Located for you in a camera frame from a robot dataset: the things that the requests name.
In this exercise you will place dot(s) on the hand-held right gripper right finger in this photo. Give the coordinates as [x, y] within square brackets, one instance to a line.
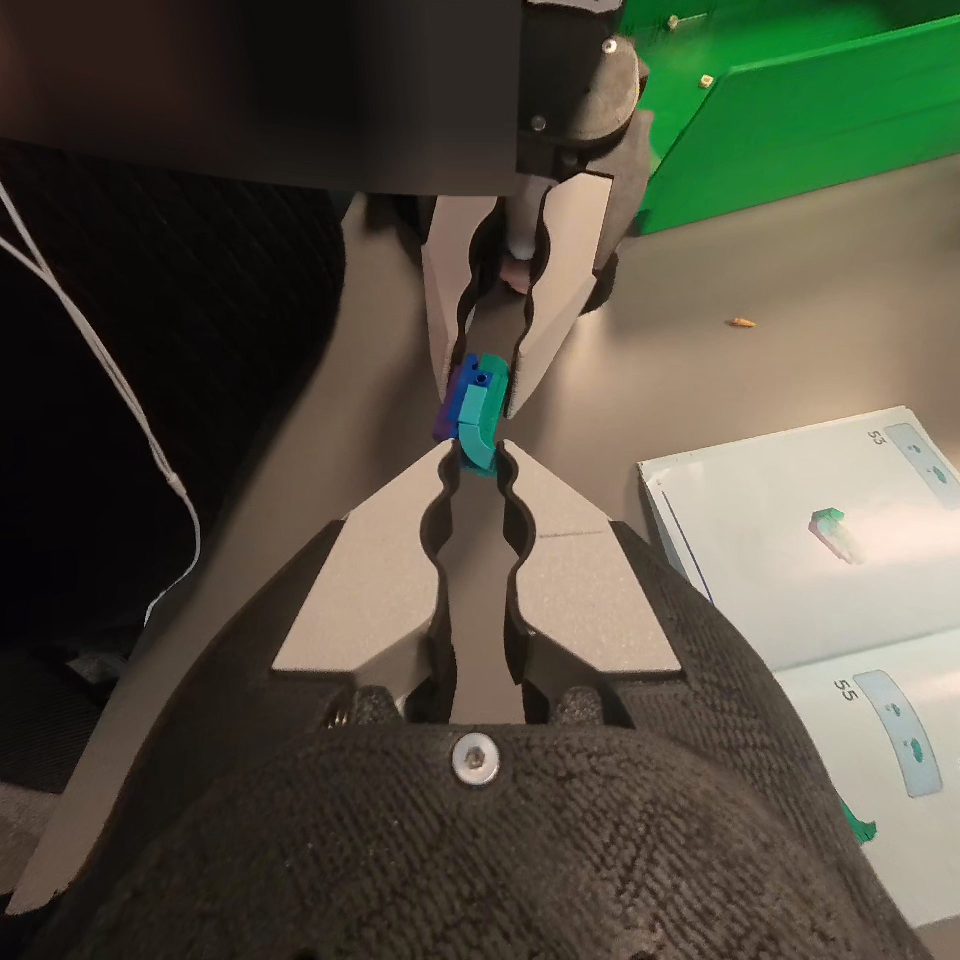
[600, 600]

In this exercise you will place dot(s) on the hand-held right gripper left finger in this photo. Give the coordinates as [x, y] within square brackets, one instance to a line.
[360, 600]

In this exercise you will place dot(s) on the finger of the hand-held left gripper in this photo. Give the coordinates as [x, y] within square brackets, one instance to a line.
[574, 247]
[442, 255]

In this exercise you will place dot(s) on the blue purple green lego assembly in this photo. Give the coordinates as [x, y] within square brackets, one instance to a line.
[472, 390]

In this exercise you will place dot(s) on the teal curved lego piece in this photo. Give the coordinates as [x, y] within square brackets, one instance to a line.
[478, 444]

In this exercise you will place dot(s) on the lego instruction booklet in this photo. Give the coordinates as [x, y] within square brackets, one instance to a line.
[787, 585]

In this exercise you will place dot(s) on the green plastic tray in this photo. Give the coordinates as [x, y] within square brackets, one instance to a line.
[787, 127]

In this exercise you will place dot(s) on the person's dark clothing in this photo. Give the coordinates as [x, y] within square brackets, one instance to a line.
[187, 375]

